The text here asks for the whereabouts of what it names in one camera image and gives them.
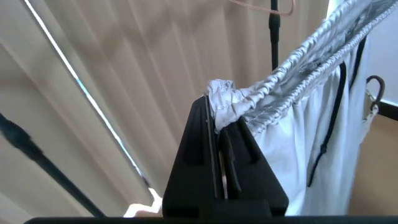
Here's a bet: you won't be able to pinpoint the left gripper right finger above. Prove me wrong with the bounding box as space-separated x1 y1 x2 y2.
219 116 290 218

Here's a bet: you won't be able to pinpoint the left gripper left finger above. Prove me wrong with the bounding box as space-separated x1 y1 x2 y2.
162 95 225 218

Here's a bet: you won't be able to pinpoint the pale grey shorts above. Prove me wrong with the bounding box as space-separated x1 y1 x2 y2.
206 0 398 217

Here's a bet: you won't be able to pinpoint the black clothes rack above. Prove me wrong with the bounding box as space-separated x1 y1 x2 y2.
0 0 281 218

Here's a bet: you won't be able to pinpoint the beige curtain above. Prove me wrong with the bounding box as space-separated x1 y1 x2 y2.
0 0 330 218

